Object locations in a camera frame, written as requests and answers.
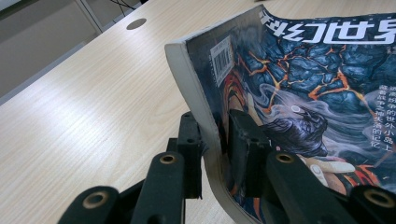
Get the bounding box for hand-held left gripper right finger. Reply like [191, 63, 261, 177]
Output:
[227, 108, 272, 199]

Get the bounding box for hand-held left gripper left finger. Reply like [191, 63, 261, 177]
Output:
[177, 111, 204, 200]

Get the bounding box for black outlet cables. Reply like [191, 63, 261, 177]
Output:
[108, 0, 141, 11]

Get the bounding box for magazine with dark illustrated cover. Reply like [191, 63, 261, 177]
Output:
[163, 3, 396, 224]

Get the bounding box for grey table cable grommet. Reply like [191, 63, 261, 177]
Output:
[125, 18, 148, 31]

